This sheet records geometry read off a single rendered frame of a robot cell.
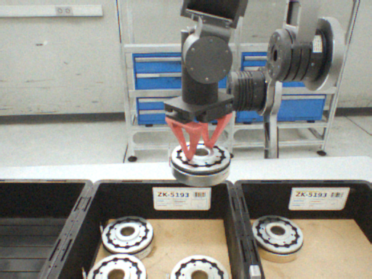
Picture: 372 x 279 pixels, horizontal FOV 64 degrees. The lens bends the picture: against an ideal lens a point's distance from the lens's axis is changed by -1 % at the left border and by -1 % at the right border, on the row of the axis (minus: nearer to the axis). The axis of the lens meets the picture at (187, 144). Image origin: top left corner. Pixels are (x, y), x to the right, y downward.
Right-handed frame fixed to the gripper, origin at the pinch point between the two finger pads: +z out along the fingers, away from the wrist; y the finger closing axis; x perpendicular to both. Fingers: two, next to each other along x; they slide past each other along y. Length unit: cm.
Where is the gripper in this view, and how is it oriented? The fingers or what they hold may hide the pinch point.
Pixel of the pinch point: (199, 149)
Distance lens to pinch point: 51.8
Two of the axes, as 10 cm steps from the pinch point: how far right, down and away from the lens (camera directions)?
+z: 0.1, 8.9, 4.6
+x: -7.0, -3.3, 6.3
